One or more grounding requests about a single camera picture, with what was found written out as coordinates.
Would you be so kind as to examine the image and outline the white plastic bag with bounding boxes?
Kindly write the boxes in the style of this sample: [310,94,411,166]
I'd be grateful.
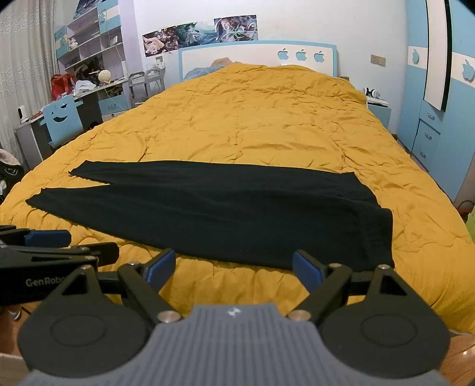
[72,80,98,96]

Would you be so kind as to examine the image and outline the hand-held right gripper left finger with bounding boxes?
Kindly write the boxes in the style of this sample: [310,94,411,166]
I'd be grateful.
[61,249,182,323]

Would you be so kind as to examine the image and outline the blue and white headboard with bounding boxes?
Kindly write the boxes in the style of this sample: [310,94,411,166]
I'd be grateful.
[178,40,338,83]

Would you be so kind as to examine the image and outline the blue nightstand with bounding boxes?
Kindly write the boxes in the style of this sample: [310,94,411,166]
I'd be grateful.
[365,97,392,130]

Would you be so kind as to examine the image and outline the white patterned curtain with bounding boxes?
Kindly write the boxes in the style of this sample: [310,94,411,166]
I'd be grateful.
[0,0,62,164]

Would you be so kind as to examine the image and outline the blue chair with face cutout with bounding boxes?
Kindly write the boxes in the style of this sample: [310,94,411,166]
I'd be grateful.
[41,93,85,149]

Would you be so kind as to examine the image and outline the grey rolling cart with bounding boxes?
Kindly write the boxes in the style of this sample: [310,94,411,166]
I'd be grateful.
[128,69,166,109]

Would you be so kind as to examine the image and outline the blue wardrobe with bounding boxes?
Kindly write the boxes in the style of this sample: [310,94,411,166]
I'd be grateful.
[397,0,475,201]

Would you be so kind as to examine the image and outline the red bag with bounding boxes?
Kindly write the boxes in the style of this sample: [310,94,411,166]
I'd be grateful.
[51,73,77,100]

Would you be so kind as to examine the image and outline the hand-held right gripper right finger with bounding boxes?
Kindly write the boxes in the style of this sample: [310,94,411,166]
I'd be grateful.
[287,251,409,327]

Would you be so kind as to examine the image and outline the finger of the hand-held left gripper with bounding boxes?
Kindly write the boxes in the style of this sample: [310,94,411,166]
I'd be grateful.
[0,242,120,266]
[0,225,72,247]

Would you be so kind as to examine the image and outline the yellow quilt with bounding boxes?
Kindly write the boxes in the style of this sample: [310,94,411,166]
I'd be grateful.
[0,64,475,335]

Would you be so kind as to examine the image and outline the white and blue bookshelf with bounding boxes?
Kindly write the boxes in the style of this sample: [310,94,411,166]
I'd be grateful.
[54,0,125,80]

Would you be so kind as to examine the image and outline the black bag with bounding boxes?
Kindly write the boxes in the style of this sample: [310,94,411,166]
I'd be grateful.
[0,148,23,194]

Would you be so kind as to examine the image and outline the black pants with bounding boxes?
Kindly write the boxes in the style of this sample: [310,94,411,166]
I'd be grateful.
[25,159,395,271]

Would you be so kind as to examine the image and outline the grey desk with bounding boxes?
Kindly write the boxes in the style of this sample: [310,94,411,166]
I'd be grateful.
[15,76,130,167]

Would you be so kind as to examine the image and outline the wall poster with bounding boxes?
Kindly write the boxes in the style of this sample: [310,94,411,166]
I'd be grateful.
[142,15,258,58]

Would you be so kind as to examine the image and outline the blue pillow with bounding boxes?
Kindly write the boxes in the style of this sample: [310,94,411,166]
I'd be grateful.
[183,66,227,82]

